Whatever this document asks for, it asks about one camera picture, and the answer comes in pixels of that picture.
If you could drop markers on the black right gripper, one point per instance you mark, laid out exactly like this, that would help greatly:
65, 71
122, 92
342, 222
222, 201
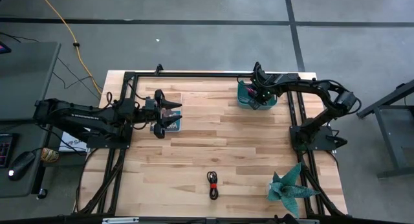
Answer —
263, 85

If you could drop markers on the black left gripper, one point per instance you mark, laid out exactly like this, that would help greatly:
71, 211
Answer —
150, 112

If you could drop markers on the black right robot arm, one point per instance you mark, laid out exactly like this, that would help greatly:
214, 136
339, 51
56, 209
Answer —
323, 88

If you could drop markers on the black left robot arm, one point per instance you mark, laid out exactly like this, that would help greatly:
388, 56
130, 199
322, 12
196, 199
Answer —
81, 117

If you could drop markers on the teal plastic bin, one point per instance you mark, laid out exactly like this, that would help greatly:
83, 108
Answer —
242, 102

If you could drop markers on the Acadia picture book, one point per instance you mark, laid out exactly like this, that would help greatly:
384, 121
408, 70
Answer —
171, 128

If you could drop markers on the teal artificial plant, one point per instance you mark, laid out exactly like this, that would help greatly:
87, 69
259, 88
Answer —
286, 190

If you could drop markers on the white printed sheet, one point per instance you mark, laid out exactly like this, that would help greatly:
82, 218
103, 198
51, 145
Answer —
69, 143

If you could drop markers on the brown gold round can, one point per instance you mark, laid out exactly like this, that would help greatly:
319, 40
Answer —
49, 155

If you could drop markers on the black metal side stand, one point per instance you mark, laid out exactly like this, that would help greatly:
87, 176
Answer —
393, 130

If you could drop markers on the grey desk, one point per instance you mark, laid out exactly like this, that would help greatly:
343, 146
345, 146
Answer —
22, 81

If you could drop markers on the black desk caster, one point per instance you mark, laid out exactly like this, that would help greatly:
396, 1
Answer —
42, 194

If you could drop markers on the black computer mouse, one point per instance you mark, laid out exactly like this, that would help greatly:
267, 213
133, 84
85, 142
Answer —
21, 164

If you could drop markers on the backlit black keyboard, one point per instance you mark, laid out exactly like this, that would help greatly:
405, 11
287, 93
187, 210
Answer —
4, 151

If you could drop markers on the dark device with pink light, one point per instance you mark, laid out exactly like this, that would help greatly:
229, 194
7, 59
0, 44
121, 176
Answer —
4, 48

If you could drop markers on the black aluminium table frame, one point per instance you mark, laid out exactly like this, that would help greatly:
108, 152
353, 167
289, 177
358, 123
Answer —
210, 74

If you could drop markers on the silver metal bracket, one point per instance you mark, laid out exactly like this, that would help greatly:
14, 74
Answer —
119, 220
307, 221

